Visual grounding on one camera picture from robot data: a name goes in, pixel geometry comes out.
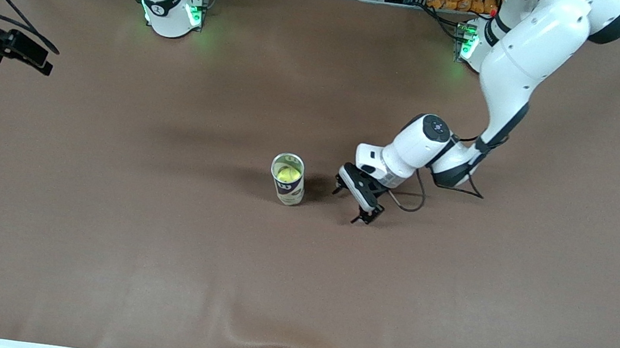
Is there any silver blue tennis ball can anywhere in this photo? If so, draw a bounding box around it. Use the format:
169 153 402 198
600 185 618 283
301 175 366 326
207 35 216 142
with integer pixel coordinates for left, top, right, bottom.
266 151 310 208

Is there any yellow tennis ball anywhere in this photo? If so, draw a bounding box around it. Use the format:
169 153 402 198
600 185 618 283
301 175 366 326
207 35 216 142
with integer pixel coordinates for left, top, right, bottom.
276 163 302 185

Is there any brown table mat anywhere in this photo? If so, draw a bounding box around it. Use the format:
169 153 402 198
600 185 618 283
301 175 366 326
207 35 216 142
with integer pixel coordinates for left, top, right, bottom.
0 0 620 348

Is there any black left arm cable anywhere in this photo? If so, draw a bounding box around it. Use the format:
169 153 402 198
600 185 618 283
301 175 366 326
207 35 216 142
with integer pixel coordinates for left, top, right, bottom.
386 123 512 225

